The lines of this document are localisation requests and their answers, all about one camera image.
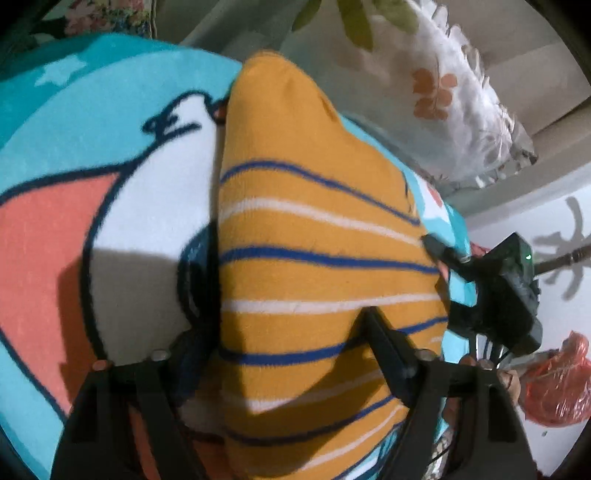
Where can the teal cartoon printed blanket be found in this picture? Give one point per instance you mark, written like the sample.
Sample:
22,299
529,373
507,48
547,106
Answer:
69,115

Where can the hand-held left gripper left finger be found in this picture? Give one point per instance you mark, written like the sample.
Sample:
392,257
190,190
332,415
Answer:
194,369

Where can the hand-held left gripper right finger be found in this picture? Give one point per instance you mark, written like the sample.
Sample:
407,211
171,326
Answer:
383,341

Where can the brown rod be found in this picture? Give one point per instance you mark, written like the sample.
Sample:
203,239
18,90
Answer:
568,258

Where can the red plastic bag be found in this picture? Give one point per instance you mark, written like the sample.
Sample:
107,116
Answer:
561,387

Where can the person's right hand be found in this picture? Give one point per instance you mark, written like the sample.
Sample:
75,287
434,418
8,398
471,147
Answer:
511,384

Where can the yellow striped sweater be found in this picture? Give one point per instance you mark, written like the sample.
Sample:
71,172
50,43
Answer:
300,230

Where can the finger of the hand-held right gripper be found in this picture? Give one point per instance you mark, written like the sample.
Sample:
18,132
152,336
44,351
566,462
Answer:
445,251

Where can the white leaf print pillow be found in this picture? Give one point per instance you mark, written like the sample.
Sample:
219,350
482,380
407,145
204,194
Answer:
438,115

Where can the bird print cushion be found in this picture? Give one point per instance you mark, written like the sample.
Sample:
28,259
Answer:
106,18

